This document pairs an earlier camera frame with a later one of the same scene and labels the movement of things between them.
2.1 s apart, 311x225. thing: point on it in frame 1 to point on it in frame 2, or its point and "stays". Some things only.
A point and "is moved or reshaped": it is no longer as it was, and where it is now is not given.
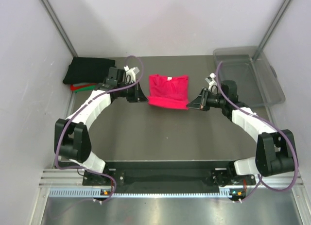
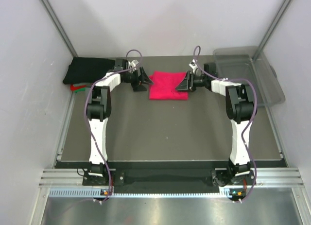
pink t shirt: [168, 91] is moved or reshaped
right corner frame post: [275, 21] stays
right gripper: [201, 102] to [184, 85]
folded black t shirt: [85, 70] stays
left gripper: [137, 95] to [143, 77]
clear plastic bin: [257, 83] stays
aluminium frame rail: [55, 178] stays
